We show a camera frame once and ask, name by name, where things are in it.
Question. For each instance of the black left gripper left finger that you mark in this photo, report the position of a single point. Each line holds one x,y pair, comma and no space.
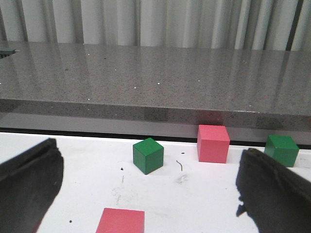
29,183

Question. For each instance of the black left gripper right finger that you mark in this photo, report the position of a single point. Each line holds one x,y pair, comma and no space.
275,198

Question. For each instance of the green cube near bin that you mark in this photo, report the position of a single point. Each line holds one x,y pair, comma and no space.
282,148

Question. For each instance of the pink cube at back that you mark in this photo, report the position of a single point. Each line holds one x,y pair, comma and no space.
212,144

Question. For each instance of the pink cube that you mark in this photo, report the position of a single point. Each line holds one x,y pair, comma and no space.
121,221
212,144

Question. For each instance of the pink cube near front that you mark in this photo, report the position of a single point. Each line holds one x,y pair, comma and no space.
121,221

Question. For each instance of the green cube far left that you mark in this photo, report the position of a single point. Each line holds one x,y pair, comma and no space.
148,155

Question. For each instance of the dark green object on counter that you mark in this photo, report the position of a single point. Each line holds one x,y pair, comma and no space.
8,51

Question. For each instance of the grey stone counter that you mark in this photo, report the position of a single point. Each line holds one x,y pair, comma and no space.
158,91

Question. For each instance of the white pleated curtain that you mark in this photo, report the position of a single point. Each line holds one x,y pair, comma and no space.
232,24

